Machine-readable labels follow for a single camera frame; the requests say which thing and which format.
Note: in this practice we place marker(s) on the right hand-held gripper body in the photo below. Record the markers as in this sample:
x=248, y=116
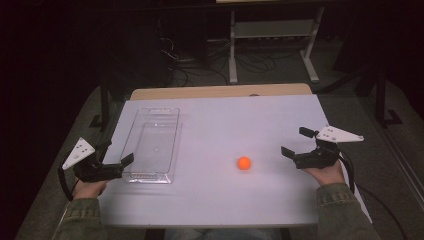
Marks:
x=320, y=159

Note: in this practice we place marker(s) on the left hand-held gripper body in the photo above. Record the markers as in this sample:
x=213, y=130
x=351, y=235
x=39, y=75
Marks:
x=96, y=171

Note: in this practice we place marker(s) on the clear plastic tray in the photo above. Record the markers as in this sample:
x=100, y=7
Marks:
x=156, y=140

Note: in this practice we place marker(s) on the orange ball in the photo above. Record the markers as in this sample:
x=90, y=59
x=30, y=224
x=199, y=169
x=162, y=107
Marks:
x=244, y=163

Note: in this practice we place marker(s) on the person's right hand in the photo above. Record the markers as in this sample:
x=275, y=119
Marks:
x=328, y=175

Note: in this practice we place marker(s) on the person's left hand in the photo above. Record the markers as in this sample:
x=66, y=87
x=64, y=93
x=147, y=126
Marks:
x=87, y=190

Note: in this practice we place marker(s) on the black metal stand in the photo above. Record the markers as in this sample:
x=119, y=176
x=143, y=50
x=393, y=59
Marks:
x=380, y=100
x=104, y=100

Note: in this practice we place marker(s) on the white table mat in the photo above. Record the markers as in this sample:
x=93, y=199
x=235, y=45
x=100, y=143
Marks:
x=216, y=200

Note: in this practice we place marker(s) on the white metal desk frame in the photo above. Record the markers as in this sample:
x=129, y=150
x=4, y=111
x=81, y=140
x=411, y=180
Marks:
x=273, y=29

